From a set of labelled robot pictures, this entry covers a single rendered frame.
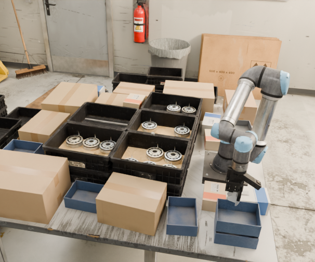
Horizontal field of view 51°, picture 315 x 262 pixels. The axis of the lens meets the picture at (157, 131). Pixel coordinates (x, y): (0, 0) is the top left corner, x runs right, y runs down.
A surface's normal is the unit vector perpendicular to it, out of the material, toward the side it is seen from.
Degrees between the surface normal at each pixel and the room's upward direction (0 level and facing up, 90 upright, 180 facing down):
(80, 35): 90
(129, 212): 90
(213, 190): 0
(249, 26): 90
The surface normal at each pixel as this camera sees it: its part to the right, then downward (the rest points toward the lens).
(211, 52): -0.16, 0.33
